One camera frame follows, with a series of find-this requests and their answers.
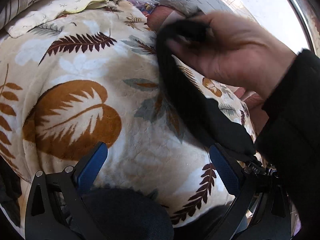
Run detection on black pants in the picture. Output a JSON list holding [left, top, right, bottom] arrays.
[[156, 20, 255, 161]]

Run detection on black sleeved right forearm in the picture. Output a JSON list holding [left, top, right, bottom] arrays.
[[256, 50, 319, 239]]

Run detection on person's right hand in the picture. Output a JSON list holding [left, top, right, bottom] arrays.
[[167, 11, 297, 99]]

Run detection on dark clothed knee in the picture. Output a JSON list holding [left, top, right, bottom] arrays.
[[81, 188, 174, 239]]

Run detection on leaf patterned fleece blanket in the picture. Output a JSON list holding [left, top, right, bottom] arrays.
[[1, 0, 255, 239]]

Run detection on cream patterned pillow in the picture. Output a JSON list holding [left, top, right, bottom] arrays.
[[4, 0, 109, 38]]

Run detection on pink bed sheet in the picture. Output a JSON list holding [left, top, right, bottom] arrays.
[[147, 5, 185, 32]]

